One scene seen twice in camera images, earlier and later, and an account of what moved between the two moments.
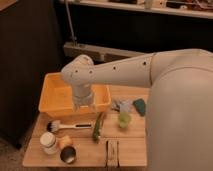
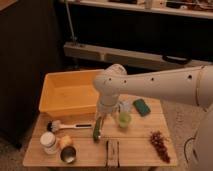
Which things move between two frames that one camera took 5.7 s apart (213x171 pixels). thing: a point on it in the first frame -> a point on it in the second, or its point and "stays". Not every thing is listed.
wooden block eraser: (112, 152) stays
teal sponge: (140, 106) stays
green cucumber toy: (98, 126) stays
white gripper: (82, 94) -> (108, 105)
